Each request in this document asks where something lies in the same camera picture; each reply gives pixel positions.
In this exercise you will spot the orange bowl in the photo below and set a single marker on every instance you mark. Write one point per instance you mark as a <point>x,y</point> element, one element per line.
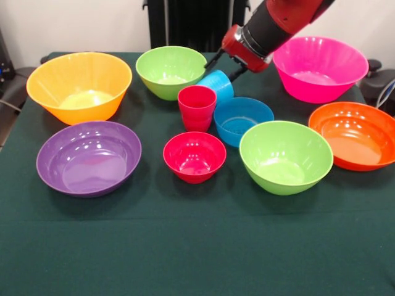
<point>355,132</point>

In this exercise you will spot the purple bowl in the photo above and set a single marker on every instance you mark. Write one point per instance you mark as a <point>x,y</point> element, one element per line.
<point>89,154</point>

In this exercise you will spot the black computer box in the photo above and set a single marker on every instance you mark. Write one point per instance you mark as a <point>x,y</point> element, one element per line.
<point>6,61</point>

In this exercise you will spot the green bowl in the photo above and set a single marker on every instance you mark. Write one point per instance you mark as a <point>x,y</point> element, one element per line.
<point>285,151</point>
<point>169,66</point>

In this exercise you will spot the blue cup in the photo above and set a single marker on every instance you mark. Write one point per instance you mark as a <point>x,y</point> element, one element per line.
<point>219,84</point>

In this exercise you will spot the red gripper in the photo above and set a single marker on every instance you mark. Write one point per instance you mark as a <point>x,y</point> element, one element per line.
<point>243,54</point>

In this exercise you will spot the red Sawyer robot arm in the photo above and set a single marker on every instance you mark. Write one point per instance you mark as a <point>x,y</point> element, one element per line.
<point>277,21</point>

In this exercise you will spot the pink bowl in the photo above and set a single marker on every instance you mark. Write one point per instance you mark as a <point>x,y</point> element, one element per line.
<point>321,61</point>

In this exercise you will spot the red bowl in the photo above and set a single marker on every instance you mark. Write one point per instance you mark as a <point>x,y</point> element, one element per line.
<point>194,154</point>

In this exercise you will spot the black office chair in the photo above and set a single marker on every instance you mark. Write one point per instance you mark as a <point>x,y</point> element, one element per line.
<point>18,83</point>
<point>378,84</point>

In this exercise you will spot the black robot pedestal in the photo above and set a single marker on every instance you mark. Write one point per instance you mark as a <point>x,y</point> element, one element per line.
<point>197,24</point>

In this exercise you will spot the dark green tablecloth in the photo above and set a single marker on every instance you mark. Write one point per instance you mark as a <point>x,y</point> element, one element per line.
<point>197,246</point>

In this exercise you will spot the blue bowl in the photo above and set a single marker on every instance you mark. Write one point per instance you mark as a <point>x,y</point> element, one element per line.
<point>228,126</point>

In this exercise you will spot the red cup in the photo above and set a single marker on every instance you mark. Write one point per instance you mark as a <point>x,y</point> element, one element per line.
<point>197,114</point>

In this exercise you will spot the yellow bowl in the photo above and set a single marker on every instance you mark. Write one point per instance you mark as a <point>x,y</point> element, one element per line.
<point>77,74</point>

